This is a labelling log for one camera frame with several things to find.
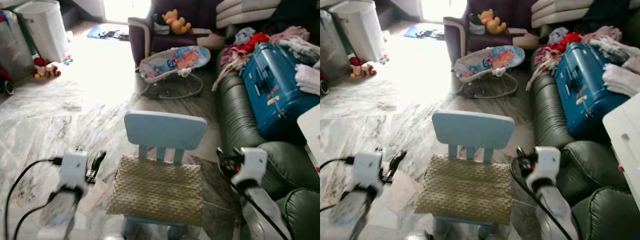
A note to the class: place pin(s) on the yellow plush bear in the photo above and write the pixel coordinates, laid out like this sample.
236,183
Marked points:
491,22
176,22

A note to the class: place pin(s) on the pink striped garment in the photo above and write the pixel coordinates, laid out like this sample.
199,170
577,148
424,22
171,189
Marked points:
545,60
232,60

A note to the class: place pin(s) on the white round bin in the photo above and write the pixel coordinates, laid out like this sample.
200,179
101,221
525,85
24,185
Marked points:
45,30
360,30

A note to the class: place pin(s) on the white table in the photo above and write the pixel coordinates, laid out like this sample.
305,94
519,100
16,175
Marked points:
625,145
311,132

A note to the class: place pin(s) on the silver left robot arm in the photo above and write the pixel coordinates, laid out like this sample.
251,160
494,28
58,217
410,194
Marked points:
57,212
350,212

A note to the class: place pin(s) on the printed baby bouncer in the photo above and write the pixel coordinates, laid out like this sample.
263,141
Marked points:
180,60
495,60

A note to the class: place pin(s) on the purple armchair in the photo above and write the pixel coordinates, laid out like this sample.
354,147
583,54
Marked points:
170,42
480,42

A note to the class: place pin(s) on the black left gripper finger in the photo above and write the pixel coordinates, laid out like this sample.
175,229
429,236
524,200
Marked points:
100,160
400,160

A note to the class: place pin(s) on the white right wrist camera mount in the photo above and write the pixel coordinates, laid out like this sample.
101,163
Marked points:
545,167
251,165

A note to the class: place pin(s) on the small colourful toy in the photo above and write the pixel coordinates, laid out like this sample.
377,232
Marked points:
68,60
384,60

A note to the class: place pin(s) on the pale blue garment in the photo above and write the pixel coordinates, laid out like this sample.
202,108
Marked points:
244,36
557,36

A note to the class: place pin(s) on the dark leather sofa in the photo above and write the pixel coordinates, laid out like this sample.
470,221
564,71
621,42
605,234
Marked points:
595,170
285,165

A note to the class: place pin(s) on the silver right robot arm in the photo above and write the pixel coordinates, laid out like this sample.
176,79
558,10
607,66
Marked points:
552,215
262,215

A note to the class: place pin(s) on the beige stacked mattress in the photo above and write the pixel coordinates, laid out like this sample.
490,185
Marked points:
245,12
560,12

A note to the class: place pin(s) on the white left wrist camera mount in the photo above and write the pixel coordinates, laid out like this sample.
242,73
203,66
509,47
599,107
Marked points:
73,170
367,172

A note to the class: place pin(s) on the grey white knit garment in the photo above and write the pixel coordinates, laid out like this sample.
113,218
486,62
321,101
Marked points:
302,50
612,49

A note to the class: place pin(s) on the black wheeled toy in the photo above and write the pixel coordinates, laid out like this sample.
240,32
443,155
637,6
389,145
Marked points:
323,86
6,85

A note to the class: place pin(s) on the beige dotted pillow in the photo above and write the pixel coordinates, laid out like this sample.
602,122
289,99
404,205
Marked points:
155,192
462,192

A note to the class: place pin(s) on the blue hard suitcase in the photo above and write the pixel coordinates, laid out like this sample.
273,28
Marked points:
272,85
582,85

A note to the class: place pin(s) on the red plush toy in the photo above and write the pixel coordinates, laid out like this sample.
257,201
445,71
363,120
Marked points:
361,67
45,67

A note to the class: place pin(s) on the dark navy cloth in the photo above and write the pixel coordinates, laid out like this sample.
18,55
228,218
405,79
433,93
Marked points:
300,15
615,14

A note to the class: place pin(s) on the white folded towels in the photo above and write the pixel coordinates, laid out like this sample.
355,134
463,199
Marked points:
622,80
307,80

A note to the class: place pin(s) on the blue floor mat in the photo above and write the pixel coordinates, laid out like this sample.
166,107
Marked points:
95,32
412,32

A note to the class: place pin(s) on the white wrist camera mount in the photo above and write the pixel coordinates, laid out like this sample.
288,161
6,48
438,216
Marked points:
73,170
367,172
251,165
545,167

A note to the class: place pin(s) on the light blue child's chair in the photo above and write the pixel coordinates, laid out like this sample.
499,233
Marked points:
472,129
165,130

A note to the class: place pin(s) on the red garment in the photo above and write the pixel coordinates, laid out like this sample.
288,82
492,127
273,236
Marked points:
257,41
570,40

